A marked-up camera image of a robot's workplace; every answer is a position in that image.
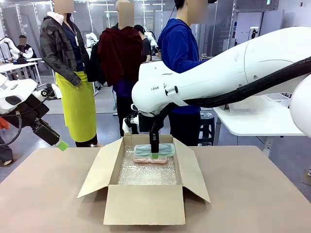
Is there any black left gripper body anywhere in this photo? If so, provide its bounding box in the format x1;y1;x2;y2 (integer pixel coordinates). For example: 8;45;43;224
20;93;51;129

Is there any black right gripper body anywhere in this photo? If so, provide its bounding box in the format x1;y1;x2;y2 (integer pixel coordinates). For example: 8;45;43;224
138;112;156;133

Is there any blue glasses case bubble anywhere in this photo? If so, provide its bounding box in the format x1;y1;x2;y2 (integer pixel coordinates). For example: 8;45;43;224
133;143;176;159

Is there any pink glasses case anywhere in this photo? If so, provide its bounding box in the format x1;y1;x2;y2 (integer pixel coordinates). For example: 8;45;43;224
133;156;169;165

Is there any bubble wrapped pack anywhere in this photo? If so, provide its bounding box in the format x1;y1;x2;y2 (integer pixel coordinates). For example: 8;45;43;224
228;103;262;115

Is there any bubble wrap box lining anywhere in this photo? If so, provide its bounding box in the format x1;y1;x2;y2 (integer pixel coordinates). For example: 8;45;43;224
118;145;177;186

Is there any orange object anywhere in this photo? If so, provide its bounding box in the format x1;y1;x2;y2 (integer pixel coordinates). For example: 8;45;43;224
0;116;11;130

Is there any white office desk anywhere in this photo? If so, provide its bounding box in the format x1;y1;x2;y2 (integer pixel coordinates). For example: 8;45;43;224
0;62;40;86

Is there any black round stool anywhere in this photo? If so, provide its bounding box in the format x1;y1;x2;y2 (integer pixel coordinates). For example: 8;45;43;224
198;112;216;147

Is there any seated person varsity jacket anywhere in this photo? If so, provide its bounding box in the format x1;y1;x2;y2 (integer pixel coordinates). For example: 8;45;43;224
17;35;37;60

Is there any open brown cardboard box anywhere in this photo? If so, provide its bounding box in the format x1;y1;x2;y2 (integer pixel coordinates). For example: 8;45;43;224
77;132;211;226

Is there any mannequin camouflage jacket yellow skirt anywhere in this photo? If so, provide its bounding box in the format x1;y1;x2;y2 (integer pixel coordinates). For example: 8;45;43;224
39;0;98;148

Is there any mannequin with maroon wrap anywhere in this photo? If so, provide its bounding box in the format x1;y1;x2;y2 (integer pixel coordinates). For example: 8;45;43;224
98;0;144;138

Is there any black hanging bag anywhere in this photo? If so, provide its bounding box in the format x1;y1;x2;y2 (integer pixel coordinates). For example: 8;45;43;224
86;42;106;85

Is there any person in blue hoodie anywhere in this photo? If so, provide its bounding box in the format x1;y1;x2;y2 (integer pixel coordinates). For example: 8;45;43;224
156;0;215;147

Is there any white side table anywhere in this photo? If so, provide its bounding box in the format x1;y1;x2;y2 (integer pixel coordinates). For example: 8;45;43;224
212;93;307;156

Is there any white mesh basket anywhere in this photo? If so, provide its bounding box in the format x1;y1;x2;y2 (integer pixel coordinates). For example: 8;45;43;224
263;93;293;108

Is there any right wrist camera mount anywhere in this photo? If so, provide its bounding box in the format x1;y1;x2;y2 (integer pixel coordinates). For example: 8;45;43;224
122;111;139;134

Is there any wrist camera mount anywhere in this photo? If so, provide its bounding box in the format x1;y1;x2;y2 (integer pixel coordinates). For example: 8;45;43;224
122;111;139;134
31;83;63;100

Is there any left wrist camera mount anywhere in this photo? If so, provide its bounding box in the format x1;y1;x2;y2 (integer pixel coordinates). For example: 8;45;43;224
31;83;63;100

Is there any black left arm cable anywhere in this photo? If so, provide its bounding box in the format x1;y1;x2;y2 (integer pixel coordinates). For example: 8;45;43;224
0;110;23;147

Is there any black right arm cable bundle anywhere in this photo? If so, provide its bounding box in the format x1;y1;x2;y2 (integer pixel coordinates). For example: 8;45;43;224
148;57;311;137

